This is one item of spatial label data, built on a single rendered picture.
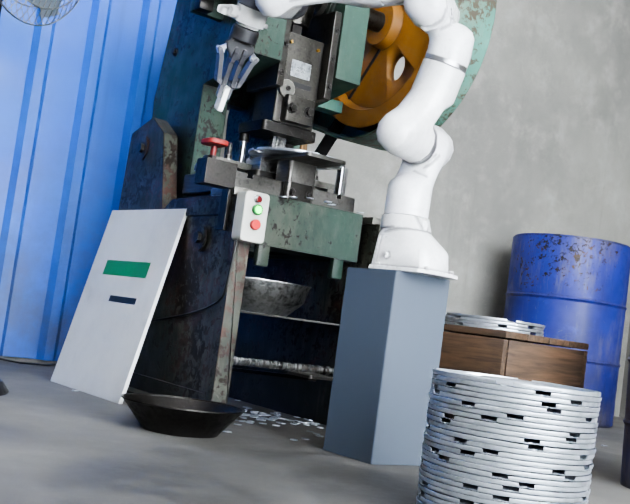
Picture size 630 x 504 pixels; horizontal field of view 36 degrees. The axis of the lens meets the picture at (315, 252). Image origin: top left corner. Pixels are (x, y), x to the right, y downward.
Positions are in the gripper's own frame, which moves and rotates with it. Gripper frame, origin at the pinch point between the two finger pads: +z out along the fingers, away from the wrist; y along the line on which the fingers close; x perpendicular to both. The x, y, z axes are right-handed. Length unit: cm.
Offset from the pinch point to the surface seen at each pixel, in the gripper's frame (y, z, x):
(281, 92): 26.1, -3.1, 17.2
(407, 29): 69, -33, 30
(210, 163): -1.8, 16.0, -10.5
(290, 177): 28.7, 17.1, -1.2
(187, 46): 12, -1, 63
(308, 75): 35.4, -9.8, 21.6
